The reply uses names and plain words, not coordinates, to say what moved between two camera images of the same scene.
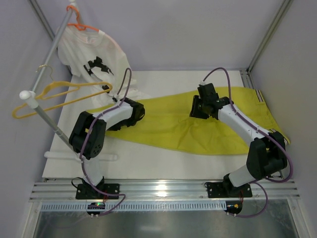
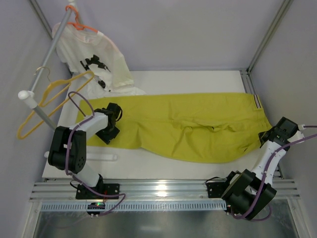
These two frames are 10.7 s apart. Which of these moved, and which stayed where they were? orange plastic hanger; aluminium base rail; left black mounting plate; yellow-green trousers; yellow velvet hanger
Moved: yellow-green trousers; yellow velvet hanger
Stayed: orange plastic hanger; left black mounting plate; aluminium base rail
